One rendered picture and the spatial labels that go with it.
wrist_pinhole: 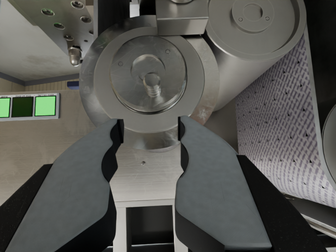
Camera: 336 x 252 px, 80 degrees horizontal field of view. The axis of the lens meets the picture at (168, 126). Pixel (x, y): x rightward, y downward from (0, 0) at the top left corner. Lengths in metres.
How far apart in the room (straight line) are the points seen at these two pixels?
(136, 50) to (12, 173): 0.53
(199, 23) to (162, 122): 0.10
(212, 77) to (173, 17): 0.07
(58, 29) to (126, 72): 0.39
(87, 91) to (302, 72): 0.24
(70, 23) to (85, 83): 0.33
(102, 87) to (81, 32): 0.36
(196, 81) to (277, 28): 0.12
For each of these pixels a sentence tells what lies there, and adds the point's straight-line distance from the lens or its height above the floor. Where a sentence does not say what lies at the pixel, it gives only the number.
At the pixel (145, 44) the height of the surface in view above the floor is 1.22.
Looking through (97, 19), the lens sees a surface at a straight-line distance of 0.27.
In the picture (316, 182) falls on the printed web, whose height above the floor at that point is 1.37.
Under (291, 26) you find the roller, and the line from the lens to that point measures 0.29.
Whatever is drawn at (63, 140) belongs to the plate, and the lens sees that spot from 0.60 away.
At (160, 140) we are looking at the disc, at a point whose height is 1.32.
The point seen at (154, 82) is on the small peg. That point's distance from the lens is 0.16.
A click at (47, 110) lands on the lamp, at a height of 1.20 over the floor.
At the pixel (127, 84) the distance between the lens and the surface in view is 0.20.
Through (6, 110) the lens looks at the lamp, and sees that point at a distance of 0.68.
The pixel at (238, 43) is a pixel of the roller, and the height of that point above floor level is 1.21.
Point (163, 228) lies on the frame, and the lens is 0.64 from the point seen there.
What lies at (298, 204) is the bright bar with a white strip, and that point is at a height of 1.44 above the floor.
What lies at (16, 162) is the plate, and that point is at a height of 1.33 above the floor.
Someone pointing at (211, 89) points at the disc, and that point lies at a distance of 0.22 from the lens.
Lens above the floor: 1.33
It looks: 8 degrees down
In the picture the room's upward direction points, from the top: 177 degrees clockwise
